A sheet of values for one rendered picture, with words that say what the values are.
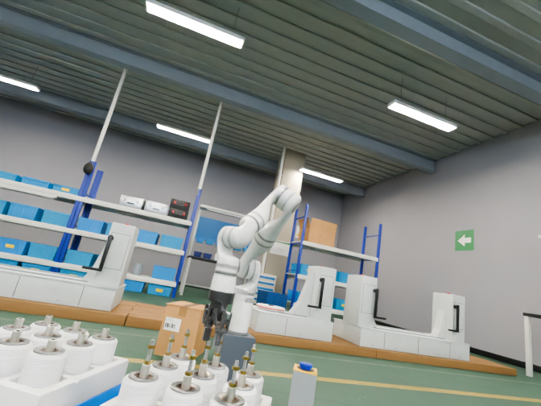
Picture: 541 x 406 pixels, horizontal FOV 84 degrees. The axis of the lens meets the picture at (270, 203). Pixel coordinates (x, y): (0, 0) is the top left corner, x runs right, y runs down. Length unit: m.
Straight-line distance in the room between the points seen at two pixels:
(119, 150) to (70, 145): 1.24
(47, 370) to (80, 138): 9.30
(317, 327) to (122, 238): 2.03
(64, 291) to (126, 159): 7.12
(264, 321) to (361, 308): 1.13
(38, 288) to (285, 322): 2.08
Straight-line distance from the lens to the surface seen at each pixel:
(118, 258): 2.94
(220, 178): 9.67
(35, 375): 1.09
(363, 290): 3.57
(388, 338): 3.73
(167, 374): 1.02
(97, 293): 2.91
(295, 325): 3.15
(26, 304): 2.96
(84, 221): 5.72
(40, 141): 10.37
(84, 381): 1.16
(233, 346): 1.40
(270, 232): 1.23
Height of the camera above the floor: 0.54
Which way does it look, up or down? 15 degrees up
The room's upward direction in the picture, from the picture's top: 11 degrees clockwise
